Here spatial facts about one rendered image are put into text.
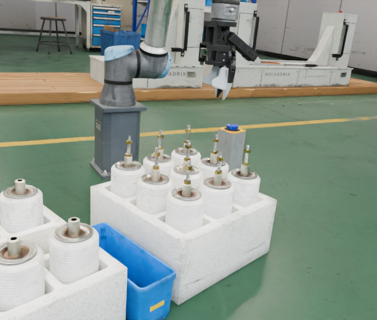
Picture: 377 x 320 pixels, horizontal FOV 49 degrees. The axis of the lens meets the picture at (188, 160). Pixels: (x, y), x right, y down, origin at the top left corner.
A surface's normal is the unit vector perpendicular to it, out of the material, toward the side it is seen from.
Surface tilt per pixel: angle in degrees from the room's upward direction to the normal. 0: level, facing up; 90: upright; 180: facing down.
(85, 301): 90
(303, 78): 90
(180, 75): 90
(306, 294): 0
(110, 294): 90
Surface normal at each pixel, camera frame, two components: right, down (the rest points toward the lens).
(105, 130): -0.28, 0.30
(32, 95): 0.48, 0.33
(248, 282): 0.08, -0.94
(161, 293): 0.69, 0.32
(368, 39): -0.87, 0.10
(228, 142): -0.70, 0.18
